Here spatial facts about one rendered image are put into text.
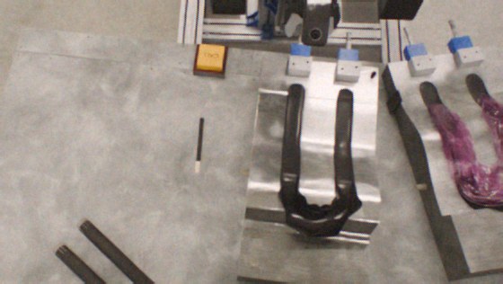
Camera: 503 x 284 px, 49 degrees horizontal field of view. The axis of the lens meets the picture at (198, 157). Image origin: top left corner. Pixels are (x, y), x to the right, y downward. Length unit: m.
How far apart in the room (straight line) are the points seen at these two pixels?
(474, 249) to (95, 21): 1.81
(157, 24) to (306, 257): 1.52
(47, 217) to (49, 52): 0.43
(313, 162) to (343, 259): 0.21
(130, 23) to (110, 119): 1.16
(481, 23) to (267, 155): 1.64
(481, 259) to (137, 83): 0.84
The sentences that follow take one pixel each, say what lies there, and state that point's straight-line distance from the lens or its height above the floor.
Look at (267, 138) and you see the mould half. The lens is 1.19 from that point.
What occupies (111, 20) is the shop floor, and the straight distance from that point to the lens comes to 2.47.
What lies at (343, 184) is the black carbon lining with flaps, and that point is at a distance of 1.14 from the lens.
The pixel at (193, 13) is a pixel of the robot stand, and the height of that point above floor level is 0.23.
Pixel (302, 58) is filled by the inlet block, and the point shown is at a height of 0.92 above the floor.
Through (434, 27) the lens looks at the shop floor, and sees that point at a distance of 2.55.
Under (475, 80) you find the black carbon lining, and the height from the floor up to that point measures 0.85.
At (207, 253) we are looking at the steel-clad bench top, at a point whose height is 0.80.
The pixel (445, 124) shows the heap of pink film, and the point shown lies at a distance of 1.27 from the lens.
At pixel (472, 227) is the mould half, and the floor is 0.91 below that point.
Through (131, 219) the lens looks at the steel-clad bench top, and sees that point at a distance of 1.23.
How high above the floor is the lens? 1.97
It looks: 69 degrees down
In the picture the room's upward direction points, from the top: 6 degrees counter-clockwise
